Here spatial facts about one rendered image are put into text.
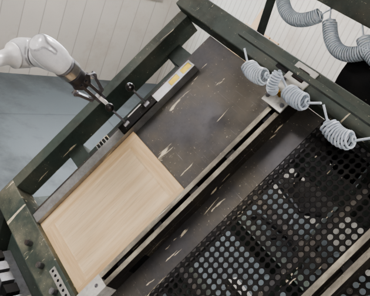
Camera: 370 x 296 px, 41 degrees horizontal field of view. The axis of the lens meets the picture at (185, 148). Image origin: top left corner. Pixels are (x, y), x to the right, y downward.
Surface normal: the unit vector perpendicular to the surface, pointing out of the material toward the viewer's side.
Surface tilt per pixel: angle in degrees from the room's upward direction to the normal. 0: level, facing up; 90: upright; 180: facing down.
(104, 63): 90
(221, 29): 57
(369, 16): 90
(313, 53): 90
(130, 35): 90
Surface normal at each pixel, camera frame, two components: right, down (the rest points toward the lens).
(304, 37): -0.75, 0.03
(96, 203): -0.44, -0.43
